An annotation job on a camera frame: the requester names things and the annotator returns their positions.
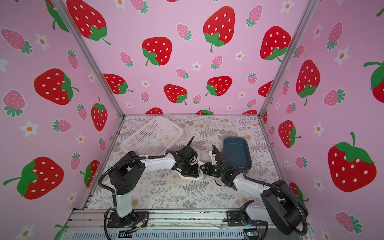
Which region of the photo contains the white paper napkin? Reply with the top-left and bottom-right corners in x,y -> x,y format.
179,173 -> 204,180

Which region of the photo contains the dark teal plastic bin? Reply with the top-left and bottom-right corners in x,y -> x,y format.
223,137 -> 253,171

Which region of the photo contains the white plastic mesh basket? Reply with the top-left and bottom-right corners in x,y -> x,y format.
121,116 -> 184,156

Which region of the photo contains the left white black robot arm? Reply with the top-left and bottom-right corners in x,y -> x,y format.
98,138 -> 202,231

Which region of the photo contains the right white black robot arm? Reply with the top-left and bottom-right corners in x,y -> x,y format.
200,145 -> 309,236

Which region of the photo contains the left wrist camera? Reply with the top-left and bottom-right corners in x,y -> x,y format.
178,146 -> 198,164

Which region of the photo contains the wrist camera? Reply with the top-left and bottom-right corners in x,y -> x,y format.
178,146 -> 198,164
209,151 -> 234,170

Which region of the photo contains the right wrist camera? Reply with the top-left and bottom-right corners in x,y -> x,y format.
209,151 -> 234,170

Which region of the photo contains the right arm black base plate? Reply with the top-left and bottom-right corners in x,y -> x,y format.
223,210 -> 268,227

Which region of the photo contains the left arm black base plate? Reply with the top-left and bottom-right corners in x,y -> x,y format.
107,211 -> 150,228

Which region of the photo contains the aluminium frame rail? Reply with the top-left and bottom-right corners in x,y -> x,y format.
59,209 -> 316,240

